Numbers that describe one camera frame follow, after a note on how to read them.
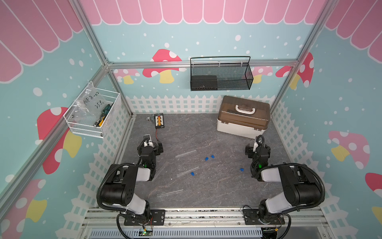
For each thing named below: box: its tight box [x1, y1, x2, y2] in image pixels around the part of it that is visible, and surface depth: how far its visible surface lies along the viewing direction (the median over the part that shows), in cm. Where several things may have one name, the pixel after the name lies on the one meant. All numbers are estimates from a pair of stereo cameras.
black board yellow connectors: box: [154, 112, 165, 129], surface depth 115 cm
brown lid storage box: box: [216, 95, 271, 139], surface depth 96 cm
